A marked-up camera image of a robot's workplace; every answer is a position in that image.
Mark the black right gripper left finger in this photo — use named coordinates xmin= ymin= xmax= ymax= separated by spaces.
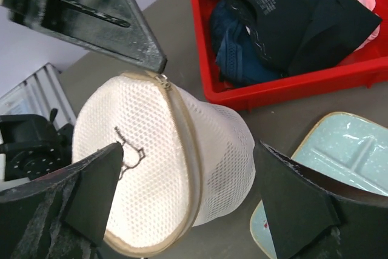
xmin=1 ymin=143 xmax=123 ymax=258

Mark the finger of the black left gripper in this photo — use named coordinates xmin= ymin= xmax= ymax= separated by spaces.
xmin=1 ymin=0 xmax=167 ymax=73

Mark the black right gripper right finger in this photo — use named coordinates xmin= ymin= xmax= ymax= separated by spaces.
xmin=254 ymin=141 xmax=387 ymax=258

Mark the white mesh bra laundry bag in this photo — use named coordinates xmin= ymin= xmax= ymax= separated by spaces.
xmin=72 ymin=72 xmax=255 ymax=257

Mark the light green ceramic tray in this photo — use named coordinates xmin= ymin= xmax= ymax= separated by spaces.
xmin=250 ymin=112 xmax=387 ymax=258

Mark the red plastic bin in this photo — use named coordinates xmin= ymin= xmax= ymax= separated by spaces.
xmin=191 ymin=0 xmax=387 ymax=110

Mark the dark blue garment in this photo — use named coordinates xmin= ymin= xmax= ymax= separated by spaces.
xmin=210 ymin=0 xmax=382 ymax=86

